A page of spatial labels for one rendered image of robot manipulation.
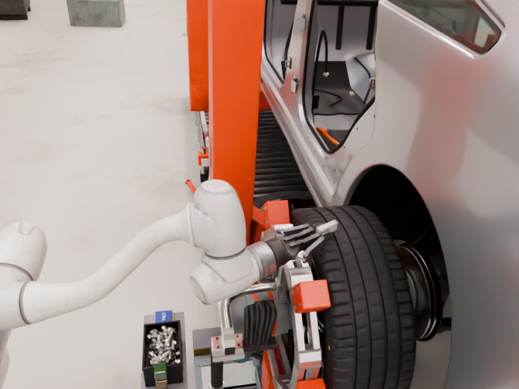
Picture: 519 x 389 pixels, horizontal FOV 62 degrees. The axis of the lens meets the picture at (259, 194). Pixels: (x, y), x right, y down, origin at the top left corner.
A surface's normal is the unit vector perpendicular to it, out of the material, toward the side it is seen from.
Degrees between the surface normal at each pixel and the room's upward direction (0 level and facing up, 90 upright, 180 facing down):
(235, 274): 71
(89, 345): 0
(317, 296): 35
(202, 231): 77
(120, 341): 0
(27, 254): 45
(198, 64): 90
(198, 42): 90
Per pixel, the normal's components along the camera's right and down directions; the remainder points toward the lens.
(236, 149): 0.18, 0.56
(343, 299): 0.15, -0.31
